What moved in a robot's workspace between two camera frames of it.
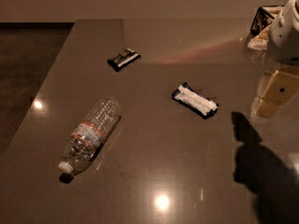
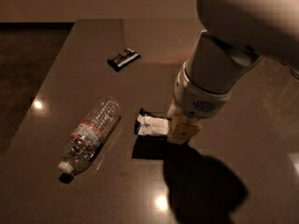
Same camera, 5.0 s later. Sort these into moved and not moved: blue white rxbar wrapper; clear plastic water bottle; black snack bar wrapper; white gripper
Moved: blue white rxbar wrapper; white gripper
Not moved: black snack bar wrapper; clear plastic water bottle
